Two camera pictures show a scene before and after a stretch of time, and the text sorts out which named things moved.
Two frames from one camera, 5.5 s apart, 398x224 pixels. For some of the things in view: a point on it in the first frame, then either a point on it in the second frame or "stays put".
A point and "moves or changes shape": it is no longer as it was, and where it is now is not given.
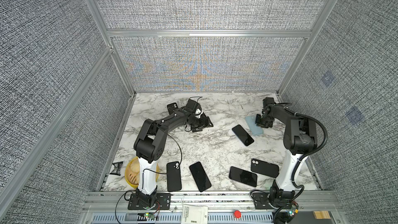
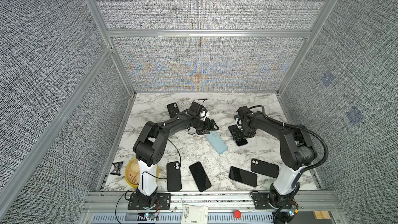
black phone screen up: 242,135 moves or changes shape
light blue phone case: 255,130 moves or changes shape
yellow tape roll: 132,172 stays put
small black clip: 117,165 stays put
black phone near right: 243,176 stays put
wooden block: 322,214 stays put
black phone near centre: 200,176 stays put
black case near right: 265,168 stays put
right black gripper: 258,123 to 250,135
